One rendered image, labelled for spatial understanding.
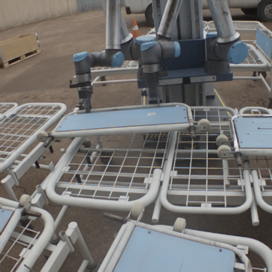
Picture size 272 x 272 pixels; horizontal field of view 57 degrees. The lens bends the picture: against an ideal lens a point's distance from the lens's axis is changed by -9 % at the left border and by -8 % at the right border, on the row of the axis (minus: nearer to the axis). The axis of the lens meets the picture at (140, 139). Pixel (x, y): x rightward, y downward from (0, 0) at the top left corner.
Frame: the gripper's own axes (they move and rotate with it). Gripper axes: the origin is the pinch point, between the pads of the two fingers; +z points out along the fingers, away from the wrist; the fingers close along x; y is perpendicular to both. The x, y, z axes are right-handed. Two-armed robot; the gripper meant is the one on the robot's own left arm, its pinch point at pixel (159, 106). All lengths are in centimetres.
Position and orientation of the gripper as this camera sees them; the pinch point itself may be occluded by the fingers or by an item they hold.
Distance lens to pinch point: 155.6
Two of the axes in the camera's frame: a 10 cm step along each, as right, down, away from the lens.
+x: -1.1, 3.7, -9.2
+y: -9.9, 0.6, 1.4
